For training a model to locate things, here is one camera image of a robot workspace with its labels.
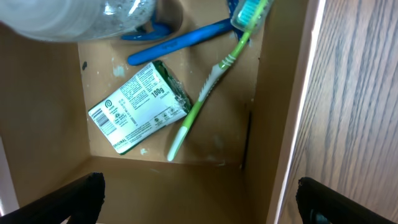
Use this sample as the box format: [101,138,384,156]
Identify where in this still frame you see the blue disposable razor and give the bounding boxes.
[127,19,243,66]

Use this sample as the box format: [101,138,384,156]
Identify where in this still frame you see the green white toothbrush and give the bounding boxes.
[167,0,273,162]

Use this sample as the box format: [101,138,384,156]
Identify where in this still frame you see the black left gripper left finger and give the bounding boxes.
[1,172,105,224]

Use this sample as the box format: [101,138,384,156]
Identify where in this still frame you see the dark bottle with clear cap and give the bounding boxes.
[1,0,172,42]

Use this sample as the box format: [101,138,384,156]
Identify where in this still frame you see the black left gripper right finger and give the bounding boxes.
[295,177,394,224]

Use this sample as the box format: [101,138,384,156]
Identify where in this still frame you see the white cardboard box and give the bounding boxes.
[1,1,325,223]

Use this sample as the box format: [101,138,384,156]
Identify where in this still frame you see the green white soap box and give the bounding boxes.
[88,60,192,155]

